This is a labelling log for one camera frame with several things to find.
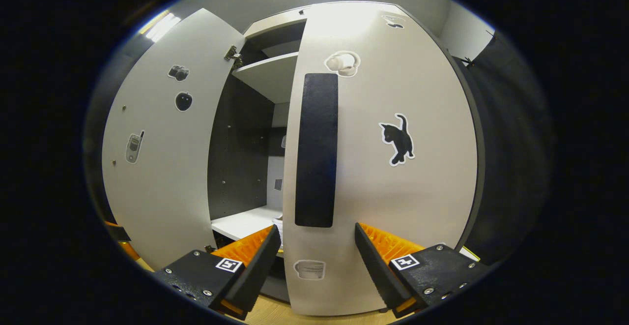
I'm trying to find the white cabinet shelf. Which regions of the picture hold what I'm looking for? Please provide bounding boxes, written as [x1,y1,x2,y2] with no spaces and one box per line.
[211,206,284,258]
[232,52,299,104]

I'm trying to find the white shoe cabinet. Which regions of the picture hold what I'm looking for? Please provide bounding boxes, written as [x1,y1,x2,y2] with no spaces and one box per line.
[206,1,487,303]

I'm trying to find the black door handle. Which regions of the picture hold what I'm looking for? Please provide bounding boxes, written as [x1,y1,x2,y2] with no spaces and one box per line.
[295,73,340,228]

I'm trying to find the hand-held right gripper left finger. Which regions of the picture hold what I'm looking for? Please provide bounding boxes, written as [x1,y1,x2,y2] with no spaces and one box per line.
[151,225,282,321]

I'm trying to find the small ceiling light panel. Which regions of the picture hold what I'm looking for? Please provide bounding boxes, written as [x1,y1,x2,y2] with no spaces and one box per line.
[139,10,181,43]

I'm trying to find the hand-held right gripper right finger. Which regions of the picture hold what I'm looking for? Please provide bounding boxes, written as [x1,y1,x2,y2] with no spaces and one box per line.
[355,222,492,318]

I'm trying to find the white cabinet door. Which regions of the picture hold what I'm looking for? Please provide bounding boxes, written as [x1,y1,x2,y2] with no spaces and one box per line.
[284,1,478,316]
[102,8,245,270]

